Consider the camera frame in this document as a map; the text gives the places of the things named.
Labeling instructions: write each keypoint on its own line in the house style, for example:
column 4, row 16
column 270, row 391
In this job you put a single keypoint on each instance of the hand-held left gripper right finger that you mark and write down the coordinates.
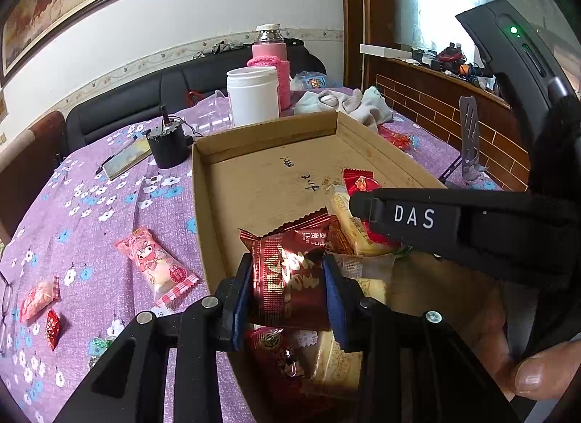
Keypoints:
column 336, row 309

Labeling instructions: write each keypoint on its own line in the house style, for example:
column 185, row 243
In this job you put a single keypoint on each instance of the white crumpled cloth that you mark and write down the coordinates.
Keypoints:
column 363, row 107

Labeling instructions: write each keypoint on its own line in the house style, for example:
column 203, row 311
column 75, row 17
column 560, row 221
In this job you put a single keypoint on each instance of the pink sleeved thermos bottle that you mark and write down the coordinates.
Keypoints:
column 270, row 53

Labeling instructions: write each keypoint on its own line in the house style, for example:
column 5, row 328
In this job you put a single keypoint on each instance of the purple floral tablecloth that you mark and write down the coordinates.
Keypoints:
column 90, row 223

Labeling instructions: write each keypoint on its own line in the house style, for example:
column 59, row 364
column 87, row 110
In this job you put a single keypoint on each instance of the brown upholstered chair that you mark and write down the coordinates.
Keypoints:
column 27, row 164

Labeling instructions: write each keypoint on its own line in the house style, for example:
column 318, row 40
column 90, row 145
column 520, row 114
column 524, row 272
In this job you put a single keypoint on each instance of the bright red snack packet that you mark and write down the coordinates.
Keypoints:
column 361, row 182

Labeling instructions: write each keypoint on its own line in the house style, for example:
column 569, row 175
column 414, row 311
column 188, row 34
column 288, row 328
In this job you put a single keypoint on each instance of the black leather sofa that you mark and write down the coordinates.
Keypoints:
column 127, row 100

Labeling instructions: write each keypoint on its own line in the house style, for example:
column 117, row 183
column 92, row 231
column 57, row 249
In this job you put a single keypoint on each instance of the small red candy packet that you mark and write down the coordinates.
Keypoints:
column 52, row 327

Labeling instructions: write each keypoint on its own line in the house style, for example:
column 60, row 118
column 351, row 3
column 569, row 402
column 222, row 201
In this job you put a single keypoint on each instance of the brick-patterned wooden cabinet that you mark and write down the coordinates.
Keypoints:
column 417, row 100

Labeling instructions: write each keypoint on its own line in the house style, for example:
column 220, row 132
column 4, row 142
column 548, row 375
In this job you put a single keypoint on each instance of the dark jacket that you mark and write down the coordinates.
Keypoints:
column 218, row 48

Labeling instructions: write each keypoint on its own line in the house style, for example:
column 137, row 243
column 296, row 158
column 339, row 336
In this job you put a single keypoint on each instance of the orange pink snack packet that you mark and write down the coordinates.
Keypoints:
column 38, row 300

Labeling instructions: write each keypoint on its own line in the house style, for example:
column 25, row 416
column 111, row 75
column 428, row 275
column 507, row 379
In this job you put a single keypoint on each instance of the person's right hand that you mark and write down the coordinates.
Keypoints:
column 544, row 373

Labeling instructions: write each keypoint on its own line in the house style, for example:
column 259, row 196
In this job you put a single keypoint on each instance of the metal phone stand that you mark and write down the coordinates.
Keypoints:
column 470, row 123

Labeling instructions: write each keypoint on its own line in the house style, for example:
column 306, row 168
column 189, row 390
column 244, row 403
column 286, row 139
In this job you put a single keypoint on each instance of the blue snack bag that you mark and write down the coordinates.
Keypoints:
column 313, row 82

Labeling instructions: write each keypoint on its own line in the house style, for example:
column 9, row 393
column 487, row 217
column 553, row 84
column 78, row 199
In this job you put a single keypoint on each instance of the white flat box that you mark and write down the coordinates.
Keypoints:
column 386, row 50

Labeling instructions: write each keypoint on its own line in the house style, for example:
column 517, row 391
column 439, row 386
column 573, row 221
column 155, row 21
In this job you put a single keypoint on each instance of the pale green notebook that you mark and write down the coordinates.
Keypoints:
column 127, row 157

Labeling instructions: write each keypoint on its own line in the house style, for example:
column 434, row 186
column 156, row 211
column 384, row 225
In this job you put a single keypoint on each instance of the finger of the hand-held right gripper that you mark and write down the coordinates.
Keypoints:
column 361, row 205

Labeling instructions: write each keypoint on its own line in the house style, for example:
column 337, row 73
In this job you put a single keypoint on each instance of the framed horse painting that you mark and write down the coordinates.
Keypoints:
column 68, row 0

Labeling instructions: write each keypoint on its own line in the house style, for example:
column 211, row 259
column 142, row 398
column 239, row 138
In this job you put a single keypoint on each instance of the green white candy packet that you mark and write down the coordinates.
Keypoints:
column 100, row 348

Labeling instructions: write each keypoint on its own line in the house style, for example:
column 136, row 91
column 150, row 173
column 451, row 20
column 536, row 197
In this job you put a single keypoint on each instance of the pale clear-wrapped biscuit packet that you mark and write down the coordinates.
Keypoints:
column 372, row 289

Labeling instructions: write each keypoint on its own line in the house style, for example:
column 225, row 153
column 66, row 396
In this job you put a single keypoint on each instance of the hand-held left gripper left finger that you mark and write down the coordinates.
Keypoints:
column 239, row 314

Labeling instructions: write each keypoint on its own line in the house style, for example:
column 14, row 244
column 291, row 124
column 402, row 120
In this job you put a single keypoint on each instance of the clear plastic cups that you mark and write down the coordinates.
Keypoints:
column 213, row 114

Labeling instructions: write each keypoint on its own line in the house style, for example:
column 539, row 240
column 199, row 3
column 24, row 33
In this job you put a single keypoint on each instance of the small gold wall plaque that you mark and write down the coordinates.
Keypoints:
column 2, row 107

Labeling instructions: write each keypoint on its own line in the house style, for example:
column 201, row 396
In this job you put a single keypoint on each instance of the thin-framed eyeglasses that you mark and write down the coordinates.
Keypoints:
column 5, row 302

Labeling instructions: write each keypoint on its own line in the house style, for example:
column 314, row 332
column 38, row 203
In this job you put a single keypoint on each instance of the black pen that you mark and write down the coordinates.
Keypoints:
column 111, row 160

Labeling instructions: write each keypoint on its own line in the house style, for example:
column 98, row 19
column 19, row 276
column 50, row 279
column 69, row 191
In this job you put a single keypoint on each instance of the red plastic bag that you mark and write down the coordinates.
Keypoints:
column 194, row 97

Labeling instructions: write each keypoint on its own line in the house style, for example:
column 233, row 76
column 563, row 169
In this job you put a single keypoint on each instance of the white plastic jar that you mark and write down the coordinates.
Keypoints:
column 252, row 96

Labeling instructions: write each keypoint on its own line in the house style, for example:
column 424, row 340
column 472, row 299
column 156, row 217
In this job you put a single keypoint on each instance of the red figure-print snack packet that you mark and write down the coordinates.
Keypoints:
column 272, row 359

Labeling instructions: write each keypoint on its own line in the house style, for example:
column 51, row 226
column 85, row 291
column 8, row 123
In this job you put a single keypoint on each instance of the pink cartoon snack packet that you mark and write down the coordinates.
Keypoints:
column 154, row 264

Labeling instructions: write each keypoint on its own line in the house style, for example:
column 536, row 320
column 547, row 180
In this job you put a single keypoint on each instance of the shallow cardboard box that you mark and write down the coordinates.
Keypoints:
column 254, row 177

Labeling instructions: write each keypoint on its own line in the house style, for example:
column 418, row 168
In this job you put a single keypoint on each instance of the dark red foil snack packet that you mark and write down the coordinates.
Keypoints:
column 286, row 277

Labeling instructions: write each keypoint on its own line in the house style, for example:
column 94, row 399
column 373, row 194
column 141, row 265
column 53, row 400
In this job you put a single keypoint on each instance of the maroon snack packet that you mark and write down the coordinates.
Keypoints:
column 338, row 236

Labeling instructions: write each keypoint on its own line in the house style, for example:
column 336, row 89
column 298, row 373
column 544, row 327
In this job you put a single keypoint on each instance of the red black tool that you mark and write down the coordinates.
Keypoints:
column 449, row 54

